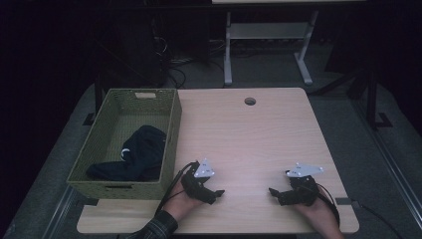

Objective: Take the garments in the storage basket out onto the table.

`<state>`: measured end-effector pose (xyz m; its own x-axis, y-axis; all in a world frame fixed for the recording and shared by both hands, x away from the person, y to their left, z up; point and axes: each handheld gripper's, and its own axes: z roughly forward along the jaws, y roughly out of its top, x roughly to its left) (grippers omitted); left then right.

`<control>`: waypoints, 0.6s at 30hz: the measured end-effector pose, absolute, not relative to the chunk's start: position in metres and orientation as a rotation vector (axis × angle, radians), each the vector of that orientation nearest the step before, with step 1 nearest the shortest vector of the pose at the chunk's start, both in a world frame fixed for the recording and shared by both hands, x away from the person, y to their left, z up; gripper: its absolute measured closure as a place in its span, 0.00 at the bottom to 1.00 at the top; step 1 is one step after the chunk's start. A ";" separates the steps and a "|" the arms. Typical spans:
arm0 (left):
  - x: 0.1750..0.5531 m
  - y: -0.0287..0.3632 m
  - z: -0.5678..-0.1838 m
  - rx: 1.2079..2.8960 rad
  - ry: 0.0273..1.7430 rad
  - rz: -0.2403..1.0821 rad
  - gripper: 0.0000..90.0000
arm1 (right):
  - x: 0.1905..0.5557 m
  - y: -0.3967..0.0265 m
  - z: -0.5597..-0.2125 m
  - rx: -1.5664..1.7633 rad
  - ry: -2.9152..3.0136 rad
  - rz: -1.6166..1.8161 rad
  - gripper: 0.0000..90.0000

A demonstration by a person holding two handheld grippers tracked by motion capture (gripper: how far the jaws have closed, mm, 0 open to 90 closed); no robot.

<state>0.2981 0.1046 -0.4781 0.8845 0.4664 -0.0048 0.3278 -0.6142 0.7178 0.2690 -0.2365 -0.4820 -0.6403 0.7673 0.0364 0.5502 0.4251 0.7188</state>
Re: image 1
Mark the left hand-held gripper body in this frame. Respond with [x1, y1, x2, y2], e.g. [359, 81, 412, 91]
[180, 158, 217, 202]

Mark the person's right hand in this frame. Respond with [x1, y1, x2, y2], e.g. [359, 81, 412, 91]
[293, 188, 342, 233]

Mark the green woven basket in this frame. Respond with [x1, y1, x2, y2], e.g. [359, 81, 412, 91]
[66, 88, 183, 201]

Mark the person's left hand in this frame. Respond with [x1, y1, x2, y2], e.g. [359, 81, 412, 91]
[162, 181, 204, 222]

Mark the black floor cable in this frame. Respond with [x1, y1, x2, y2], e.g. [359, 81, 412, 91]
[351, 199, 396, 239]

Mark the white metal desk frame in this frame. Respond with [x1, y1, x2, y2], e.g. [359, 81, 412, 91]
[212, 0, 366, 88]

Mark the tangle of floor cables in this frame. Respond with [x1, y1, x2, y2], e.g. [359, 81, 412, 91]
[150, 33, 227, 90]

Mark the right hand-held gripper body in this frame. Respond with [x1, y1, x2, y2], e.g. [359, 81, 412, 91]
[282, 162, 324, 206]

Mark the black metal stand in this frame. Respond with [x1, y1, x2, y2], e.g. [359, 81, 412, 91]
[308, 56, 394, 130]
[83, 74, 104, 126]

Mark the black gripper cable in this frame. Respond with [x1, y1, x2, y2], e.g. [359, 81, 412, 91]
[315, 183, 341, 228]
[155, 161, 200, 215]

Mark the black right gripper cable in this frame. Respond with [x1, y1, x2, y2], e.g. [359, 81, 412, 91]
[315, 183, 341, 228]

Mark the dark navy garment white print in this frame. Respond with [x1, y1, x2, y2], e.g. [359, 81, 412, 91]
[86, 124, 167, 182]

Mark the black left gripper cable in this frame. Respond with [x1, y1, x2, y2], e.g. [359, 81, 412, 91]
[155, 161, 200, 215]

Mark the metal floor rail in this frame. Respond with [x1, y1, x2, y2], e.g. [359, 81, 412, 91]
[349, 98, 422, 230]
[41, 184, 81, 239]

